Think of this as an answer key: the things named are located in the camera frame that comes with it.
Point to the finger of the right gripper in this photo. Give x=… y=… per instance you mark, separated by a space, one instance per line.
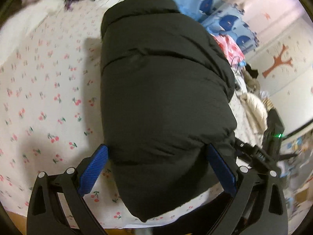
x=257 y=158

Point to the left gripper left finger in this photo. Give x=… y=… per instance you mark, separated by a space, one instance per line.
x=45 y=213

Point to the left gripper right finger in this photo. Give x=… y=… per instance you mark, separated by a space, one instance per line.
x=256 y=205

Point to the black puffer jacket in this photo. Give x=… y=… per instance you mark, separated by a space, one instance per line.
x=165 y=92

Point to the beige fur coat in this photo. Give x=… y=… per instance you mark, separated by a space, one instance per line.
x=256 y=106

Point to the pink checkered cloth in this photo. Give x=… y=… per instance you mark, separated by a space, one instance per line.
x=231 y=50

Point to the cherry print bed sheet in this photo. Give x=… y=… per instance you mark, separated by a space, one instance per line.
x=50 y=101

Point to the blue whale curtain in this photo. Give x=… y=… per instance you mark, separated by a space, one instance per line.
x=220 y=18

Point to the white striped duvet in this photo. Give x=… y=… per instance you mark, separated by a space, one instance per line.
x=17 y=21

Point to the tree wall sticker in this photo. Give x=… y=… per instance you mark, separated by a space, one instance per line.
x=277 y=61

